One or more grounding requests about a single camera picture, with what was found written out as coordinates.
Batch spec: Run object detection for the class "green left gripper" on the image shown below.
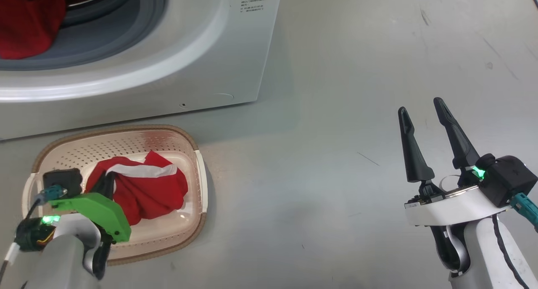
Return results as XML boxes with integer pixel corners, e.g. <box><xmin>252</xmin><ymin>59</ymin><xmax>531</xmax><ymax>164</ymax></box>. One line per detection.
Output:
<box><xmin>48</xmin><ymin>173</ymin><xmax>132</xmax><ymax>243</ymax></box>

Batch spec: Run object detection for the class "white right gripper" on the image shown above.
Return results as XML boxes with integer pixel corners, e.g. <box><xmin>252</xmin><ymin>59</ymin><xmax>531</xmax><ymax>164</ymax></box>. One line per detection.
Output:
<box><xmin>398</xmin><ymin>97</ymin><xmax>511</xmax><ymax>226</ymax></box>

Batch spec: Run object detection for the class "red garment with white stripe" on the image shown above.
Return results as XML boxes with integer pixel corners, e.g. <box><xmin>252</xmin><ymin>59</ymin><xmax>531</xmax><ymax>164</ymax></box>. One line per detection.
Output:
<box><xmin>85</xmin><ymin>151</ymin><xmax>189</xmax><ymax>226</ymax></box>

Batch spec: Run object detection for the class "cream perforated laundry basket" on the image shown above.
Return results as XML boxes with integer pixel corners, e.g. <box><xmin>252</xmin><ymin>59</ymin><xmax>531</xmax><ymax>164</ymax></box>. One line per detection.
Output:
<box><xmin>22</xmin><ymin>124</ymin><xmax>209</xmax><ymax>266</ymax></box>

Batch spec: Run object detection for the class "white front-load washing machine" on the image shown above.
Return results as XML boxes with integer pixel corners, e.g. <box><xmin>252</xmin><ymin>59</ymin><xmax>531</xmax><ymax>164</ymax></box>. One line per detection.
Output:
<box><xmin>0</xmin><ymin>0</ymin><xmax>283</xmax><ymax>140</ymax></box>

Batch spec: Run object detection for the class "grey rubber door gasket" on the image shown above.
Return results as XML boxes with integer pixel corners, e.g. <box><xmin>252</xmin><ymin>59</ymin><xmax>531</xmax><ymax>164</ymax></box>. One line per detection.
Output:
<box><xmin>0</xmin><ymin>0</ymin><xmax>168</xmax><ymax>71</ymax></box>

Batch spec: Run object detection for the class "round white filter cover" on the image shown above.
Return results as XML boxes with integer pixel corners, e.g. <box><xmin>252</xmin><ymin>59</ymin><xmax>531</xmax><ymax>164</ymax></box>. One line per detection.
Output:
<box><xmin>179</xmin><ymin>93</ymin><xmax>236</xmax><ymax>109</ymax></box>

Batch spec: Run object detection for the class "printed text notice label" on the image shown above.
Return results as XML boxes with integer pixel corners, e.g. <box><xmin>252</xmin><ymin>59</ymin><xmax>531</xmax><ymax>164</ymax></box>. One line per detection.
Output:
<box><xmin>240</xmin><ymin>0</ymin><xmax>269</xmax><ymax>13</ymax></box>

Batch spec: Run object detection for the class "teal cable connector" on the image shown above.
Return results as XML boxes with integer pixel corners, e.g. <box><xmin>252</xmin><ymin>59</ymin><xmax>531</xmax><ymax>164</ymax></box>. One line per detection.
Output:
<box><xmin>36</xmin><ymin>186</ymin><xmax>68</xmax><ymax>203</ymax></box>
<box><xmin>510</xmin><ymin>192</ymin><xmax>538</xmax><ymax>233</ymax></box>

